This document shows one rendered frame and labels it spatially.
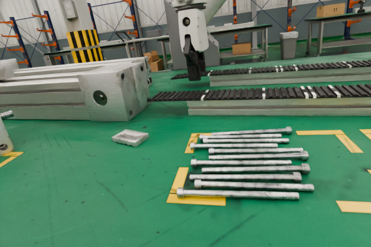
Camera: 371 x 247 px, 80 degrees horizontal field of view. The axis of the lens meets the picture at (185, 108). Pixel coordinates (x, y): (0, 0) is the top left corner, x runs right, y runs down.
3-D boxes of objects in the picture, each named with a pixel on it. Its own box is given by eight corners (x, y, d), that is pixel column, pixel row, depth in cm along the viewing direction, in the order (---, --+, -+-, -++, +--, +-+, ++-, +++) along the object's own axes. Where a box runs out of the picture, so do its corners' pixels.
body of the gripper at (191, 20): (199, 0, 47) (204, 53, 51) (209, 3, 56) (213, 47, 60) (167, 5, 50) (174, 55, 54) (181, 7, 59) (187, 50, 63)
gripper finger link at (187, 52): (185, 42, 48) (191, 63, 52) (192, 26, 53) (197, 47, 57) (180, 42, 48) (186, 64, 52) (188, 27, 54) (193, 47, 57)
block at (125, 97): (156, 100, 52) (149, 59, 49) (128, 121, 41) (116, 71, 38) (123, 100, 55) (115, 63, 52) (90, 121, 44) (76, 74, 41)
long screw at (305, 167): (306, 169, 22) (307, 161, 22) (310, 175, 21) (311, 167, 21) (203, 171, 25) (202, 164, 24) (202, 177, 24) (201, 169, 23)
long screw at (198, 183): (194, 191, 21) (193, 183, 21) (196, 184, 22) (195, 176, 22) (314, 196, 19) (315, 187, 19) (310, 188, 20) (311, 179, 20)
